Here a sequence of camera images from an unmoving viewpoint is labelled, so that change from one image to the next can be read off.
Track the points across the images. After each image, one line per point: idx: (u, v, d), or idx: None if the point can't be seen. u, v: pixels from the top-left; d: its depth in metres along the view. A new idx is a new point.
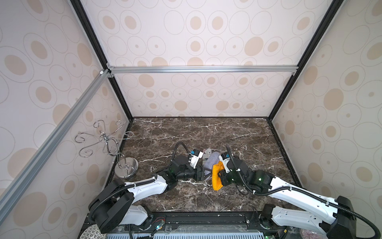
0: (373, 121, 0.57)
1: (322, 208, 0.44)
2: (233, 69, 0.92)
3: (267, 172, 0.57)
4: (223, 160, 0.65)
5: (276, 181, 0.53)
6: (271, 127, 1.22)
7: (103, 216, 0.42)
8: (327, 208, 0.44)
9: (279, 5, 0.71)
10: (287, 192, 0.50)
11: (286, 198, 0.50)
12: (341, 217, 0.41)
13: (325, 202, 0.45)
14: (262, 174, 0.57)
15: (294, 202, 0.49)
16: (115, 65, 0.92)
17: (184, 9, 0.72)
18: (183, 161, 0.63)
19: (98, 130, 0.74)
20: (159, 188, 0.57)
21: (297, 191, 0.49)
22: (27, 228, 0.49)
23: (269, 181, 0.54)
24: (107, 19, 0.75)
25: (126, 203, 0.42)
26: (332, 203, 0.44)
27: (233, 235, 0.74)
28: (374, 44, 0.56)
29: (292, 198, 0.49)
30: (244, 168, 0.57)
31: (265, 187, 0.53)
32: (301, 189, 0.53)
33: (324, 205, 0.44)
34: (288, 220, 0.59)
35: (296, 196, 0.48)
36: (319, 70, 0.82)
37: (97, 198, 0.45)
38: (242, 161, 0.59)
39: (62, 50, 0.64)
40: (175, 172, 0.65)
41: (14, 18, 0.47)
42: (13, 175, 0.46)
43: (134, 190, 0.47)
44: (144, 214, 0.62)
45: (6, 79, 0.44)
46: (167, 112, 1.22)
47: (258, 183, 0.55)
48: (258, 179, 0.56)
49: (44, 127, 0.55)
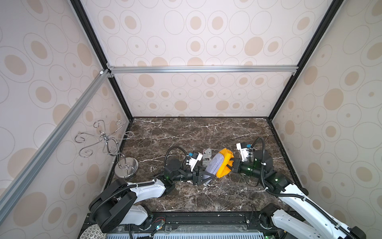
0: (373, 121, 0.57)
1: (328, 228, 0.43)
2: (233, 69, 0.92)
3: (286, 177, 0.57)
4: (242, 149, 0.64)
5: (291, 187, 0.53)
6: (271, 127, 1.22)
7: (104, 216, 0.42)
8: (335, 229, 0.42)
9: (279, 5, 0.71)
10: (299, 201, 0.50)
11: (294, 205, 0.51)
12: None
13: (335, 224, 0.43)
14: (280, 176, 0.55)
15: (300, 211, 0.50)
16: (115, 65, 0.92)
17: (185, 9, 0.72)
18: (176, 166, 0.62)
19: (98, 130, 0.74)
20: (158, 191, 0.58)
21: (309, 203, 0.49)
22: (28, 228, 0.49)
23: (285, 185, 0.54)
24: (107, 19, 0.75)
25: (129, 202, 0.43)
26: (343, 228, 0.42)
27: (233, 235, 0.74)
28: (373, 44, 0.56)
29: (302, 208, 0.49)
30: (269, 165, 0.57)
31: (278, 188, 0.54)
32: (314, 203, 0.48)
33: (333, 226, 0.43)
34: (289, 225, 0.58)
35: (306, 207, 0.48)
36: (319, 70, 0.83)
37: (99, 197, 0.45)
38: (271, 158, 0.57)
39: (62, 50, 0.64)
40: (171, 178, 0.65)
41: (14, 19, 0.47)
42: (13, 175, 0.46)
43: (136, 190, 0.48)
44: (144, 214, 0.62)
45: (6, 79, 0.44)
46: (167, 112, 1.22)
47: (273, 183, 0.56)
48: (275, 179, 0.57)
49: (44, 127, 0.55)
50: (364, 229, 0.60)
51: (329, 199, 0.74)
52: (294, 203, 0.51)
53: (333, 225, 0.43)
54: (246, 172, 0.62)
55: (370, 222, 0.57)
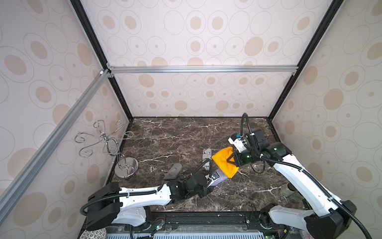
0: (373, 121, 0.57)
1: (320, 199, 0.42)
2: (233, 69, 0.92)
3: (286, 147, 0.53)
4: (235, 142, 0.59)
5: (291, 157, 0.50)
6: (271, 127, 1.22)
7: (90, 216, 0.42)
8: (328, 201, 0.41)
9: (279, 5, 0.71)
10: (295, 172, 0.47)
11: (288, 177, 0.50)
12: (336, 214, 0.39)
13: (329, 196, 0.42)
14: (278, 145, 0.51)
15: (293, 183, 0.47)
16: (115, 65, 0.92)
17: (185, 9, 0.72)
18: (201, 180, 0.57)
19: (98, 130, 0.74)
20: (161, 202, 0.53)
21: (306, 174, 0.46)
22: (27, 228, 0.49)
23: (283, 155, 0.50)
24: (107, 19, 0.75)
25: (109, 214, 0.40)
26: (336, 200, 0.41)
27: (233, 235, 0.74)
28: (373, 44, 0.56)
29: (296, 179, 0.47)
30: (260, 137, 0.58)
31: (277, 157, 0.51)
32: (312, 176, 0.46)
33: (326, 197, 0.41)
34: (281, 213, 0.62)
35: (302, 178, 0.45)
36: (319, 70, 0.83)
37: (93, 194, 0.46)
38: (259, 129, 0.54)
39: (62, 51, 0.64)
40: (188, 189, 0.58)
41: (14, 19, 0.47)
42: (13, 175, 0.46)
43: (126, 200, 0.44)
44: (141, 218, 0.60)
45: (6, 79, 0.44)
46: (167, 112, 1.22)
47: (271, 151, 0.53)
48: (274, 149, 0.52)
49: (44, 127, 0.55)
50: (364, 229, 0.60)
51: None
52: (289, 175, 0.49)
53: (326, 197, 0.41)
54: (249, 158, 0.65)
55: (370, 222, 0.57)
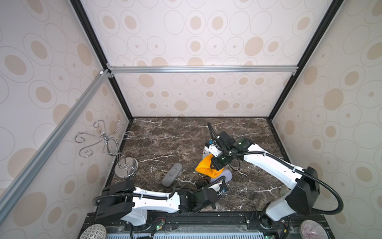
0: (373, 121, 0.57)
1: (288, 175, 0.46)
2: (233, 69, 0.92)
3: (248, 139, 0.59)
4: (208, 148, 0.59)
5: (254, 146, 0.56)
6: (271, 127, 1.22)
7: (101, 209, 0.43)
8: (293, 173, 0.46)
9: (279, 5, 0.71)
10: (261, 157, 0.52)
11: (256, 162, 0.55)
12: (302, 182, 0.43)
13: (292, 169, 0.47)
14: (242, 139, 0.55)
15: (263, 167, 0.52)
16: (115, 65, 0.92)
17: (185, 9, 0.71)
18: (212, 196, 0.55)
19: (98, 130, 0.74)
20: (169, 210, 0.52)
21: (270, 157, 0.51)
22: (27, 228, 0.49)
23: (247, 146, 0.56)
24: (107, 19, 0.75)
25: (121, 212, 0.40)
26: (298, 170, 0.46)
27: (233, 235, 0.74)
28: (374, 44, 0.56)
29: (264, 163, 0.52)
30: (225, 137, 0.65)
31: (244, 150, 0.56)
32: (275, 156, 0.52)
33: (291, 171, 0.46)
34: (273, 208, 0.64)
35: (268, 161, 0.51)
36: (319, 70, 0.83)
37: (108, 187, 0.46)
38: (224, 132, 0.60)
39: (62, 50, 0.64)
40: (198, 202, 0.56)
41: (14, 19, 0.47)
42: (13, 175, 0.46)
43: (139, 201, 0.44)
44: (143, 220, 0.61)
45: (6, 79, 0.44)
46: (167, 112, 1.22)
47: (238, 146, 0.58)
48: (239, 143, 0.58)
49: (44, 127, 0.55)
50: (364, 229, 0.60)
51: (328, 199, 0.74)
52: (257, 162, 0.55)
53: (290, 171, 0.47)
54: (224, 159, 0.70)
55: (370, 222, 0.57)
